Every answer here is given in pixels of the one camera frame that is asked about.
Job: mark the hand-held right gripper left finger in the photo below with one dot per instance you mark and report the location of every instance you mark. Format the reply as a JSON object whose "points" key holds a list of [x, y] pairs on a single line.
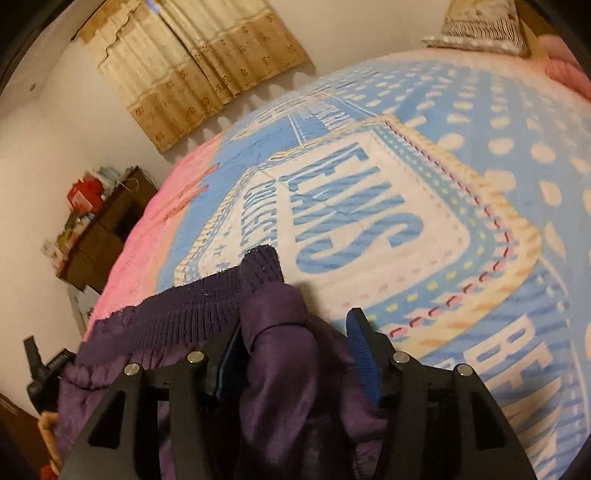
{"points": [[226, 369]]}

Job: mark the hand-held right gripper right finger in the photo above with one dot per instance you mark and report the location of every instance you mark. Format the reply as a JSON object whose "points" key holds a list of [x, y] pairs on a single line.
{"points": [[362, 350]]}

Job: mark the purple quilted jacket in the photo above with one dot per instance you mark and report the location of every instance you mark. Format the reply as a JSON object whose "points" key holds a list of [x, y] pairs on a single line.
{"points": [[286, 369]]}

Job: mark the brown wooden door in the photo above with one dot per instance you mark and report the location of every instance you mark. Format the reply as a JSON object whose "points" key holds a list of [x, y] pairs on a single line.
{"points": [[18, 429]]}

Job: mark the white box with black print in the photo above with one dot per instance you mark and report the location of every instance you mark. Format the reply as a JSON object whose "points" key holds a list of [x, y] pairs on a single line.
{"points": [[82, 302]]}

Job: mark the white gift box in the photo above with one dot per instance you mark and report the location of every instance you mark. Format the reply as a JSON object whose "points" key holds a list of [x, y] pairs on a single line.
{"points": [[51, 251]]}

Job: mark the brown wooden desk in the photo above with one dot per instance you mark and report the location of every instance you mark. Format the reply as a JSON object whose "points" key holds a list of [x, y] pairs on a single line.
{"points": [[101, 249]]}

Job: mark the pink bed sheet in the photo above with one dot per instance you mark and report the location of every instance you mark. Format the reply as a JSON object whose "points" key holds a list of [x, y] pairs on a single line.
{"points": [[138, 249]]}

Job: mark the blue printed bed sheet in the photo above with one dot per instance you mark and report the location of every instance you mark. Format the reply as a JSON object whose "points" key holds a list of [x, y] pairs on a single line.
{"points": [[461, 184]]}

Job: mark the red gift bag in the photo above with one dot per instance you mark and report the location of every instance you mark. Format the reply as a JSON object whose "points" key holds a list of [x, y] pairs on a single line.
{"points": [[85, 194]]}

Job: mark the beige patterned window curtain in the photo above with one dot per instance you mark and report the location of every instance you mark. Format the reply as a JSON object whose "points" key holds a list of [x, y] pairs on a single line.
{"points": [[184, 60]]}

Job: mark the grey fringed pillow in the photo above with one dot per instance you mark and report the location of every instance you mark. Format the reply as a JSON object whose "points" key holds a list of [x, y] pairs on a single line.
{"points": [[480, 27]]}

